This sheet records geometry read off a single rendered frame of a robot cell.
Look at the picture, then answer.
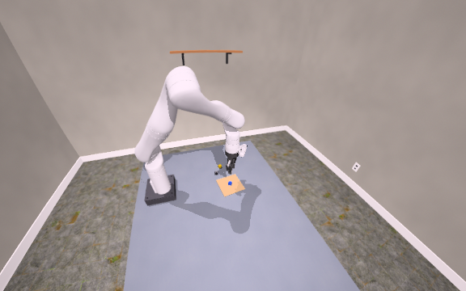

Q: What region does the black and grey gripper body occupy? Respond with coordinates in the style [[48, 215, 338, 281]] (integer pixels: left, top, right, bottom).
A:
[[225, 151, 239, 164]]

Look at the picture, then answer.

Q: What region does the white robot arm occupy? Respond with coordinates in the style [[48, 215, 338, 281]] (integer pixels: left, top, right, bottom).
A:
[[134, 66, 247, 194]]

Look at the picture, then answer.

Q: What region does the tan flat mat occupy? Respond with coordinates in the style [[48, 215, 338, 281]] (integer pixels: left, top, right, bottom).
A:
[[216, 174, 245, 196]]

